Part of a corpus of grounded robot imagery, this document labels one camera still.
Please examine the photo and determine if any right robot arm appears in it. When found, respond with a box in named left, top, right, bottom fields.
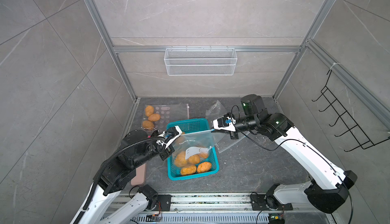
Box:
left=214, top=94, right=357, bottom=214

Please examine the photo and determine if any black corrugated cable hose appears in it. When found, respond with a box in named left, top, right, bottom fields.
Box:
left=71, top=136, right=167, bottom=224

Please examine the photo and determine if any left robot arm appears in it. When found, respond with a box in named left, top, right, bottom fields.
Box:
left=72, top=126, right=183, bottom=224

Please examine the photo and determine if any clear plastic bag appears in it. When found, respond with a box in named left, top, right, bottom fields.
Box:
left=172, top=130, right=219, bottom=166
left=205, top=100, right=243, bottom=153

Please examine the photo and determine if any white mesh wall basket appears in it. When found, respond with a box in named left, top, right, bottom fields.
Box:
left=164, top=48, right=238, bottom=76

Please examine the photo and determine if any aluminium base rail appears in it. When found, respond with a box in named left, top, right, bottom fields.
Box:
left=129, top=192, right=343, bottom=224

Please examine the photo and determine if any clear pink-print zipper bag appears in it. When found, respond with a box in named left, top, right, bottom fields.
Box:
left=140, top=104, right=190, bottom=134

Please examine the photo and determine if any black wire hook rack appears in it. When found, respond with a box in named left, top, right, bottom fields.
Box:
left=311, top=70, right=390, bottom=152

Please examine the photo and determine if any yellow potato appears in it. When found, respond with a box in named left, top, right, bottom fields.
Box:
left=180, top=165, right=197, bottom=176
left=198, top=148, right=210, bottom=159
left=187, top=154, right=201, bottom=165

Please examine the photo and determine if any wrinkled brown potato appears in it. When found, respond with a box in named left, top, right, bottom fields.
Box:
left=144, top=105, right=154, bottom=117

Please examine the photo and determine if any teal plastic basket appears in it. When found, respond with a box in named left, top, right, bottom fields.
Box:
left=167, top=118, right=223, bottom=181

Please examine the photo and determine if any smooth brown potato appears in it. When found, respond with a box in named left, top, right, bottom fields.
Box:
left=174, top=151, right=187, bottom=168

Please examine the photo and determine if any pink rectangular case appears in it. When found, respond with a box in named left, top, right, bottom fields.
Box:
left=131, top=163, right=147, bottom=186

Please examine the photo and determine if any wrinkled orange potato bottom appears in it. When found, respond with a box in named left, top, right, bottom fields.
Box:
left=197, top=162, right=212, bottom=173

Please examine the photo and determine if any wrinkled tan potato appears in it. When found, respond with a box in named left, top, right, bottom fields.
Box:
left=142, top=120, right=154, bottom=130

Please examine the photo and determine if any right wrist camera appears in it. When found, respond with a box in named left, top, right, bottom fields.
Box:
left=213, top=112, right=235, bottom=132

